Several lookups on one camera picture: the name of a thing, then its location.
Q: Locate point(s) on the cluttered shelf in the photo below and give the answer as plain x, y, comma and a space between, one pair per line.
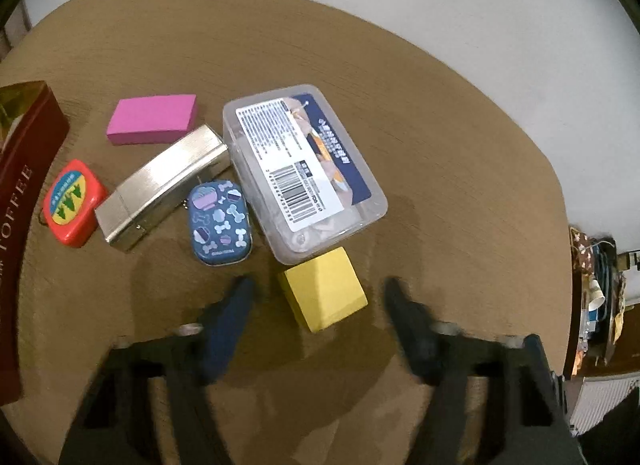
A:
597, 295

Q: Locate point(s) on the silver metal case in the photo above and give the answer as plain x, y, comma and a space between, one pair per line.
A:
160, 188

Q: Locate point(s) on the clear plastic lidded box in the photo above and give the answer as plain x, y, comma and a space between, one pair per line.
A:
300, 168

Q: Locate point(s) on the yellow foam cube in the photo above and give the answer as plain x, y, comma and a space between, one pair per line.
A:
325, 291

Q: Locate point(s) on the dark red candy box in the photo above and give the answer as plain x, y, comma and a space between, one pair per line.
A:
22, 225

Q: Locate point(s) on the blue patterned tin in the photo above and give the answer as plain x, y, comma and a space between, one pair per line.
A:
219, 223

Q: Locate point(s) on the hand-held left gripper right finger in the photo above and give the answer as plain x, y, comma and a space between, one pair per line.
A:
411, 323

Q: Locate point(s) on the pink foam block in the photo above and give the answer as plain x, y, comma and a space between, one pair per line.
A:
152, 119

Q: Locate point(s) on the red tape measure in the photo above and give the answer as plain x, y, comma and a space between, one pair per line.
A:
73, 203

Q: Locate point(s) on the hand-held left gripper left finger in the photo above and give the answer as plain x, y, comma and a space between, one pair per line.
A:
231, 319

